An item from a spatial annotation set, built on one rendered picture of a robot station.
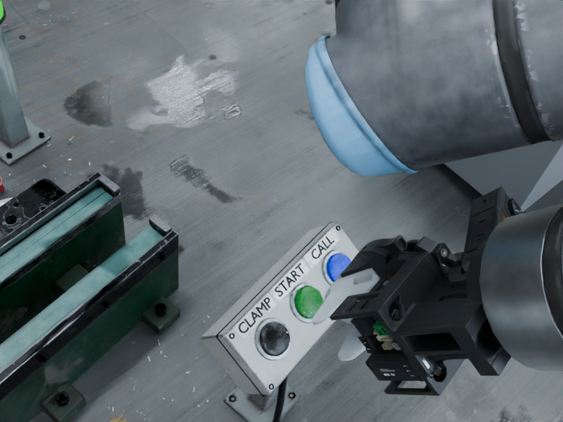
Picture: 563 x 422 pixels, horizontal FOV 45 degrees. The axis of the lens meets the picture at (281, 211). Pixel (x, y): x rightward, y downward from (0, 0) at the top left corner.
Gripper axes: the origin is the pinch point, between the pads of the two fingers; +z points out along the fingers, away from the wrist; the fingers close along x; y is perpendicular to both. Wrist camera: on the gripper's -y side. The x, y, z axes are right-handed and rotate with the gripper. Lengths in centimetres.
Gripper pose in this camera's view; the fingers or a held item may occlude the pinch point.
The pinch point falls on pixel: (342, 301)
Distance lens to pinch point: 58.0
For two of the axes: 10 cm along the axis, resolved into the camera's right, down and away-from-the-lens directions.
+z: -5.3, 2.0, 8.3
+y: -6.2, 5.7, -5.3
